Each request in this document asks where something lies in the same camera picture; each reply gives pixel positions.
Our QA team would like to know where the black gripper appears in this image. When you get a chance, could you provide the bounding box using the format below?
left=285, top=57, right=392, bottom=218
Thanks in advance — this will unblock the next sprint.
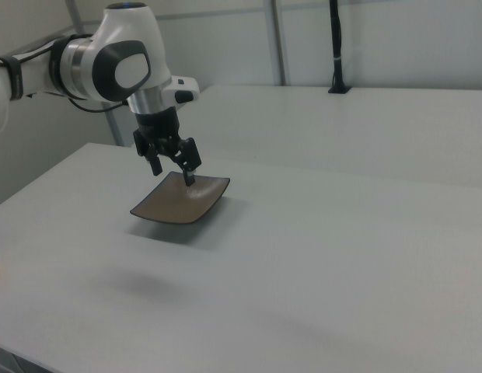
left=132, top=107, right=203, bottom=188

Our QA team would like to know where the black pole with base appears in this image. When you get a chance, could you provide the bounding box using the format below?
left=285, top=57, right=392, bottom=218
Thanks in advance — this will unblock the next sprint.
left=327, top=0, right=351, bottom=95

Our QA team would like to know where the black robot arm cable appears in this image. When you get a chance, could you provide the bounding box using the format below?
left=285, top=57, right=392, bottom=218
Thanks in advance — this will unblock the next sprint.
left=7, top=33, right=128, bottom=114

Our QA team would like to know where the black velcro strap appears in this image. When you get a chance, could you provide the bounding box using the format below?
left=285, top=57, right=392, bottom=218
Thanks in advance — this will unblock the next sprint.
left=0, top=56, right=24, bottom=101

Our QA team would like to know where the square brown ceramic plate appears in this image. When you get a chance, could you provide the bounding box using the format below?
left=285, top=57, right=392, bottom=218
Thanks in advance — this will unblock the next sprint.
left=129, top=170, right=231, bottom=225

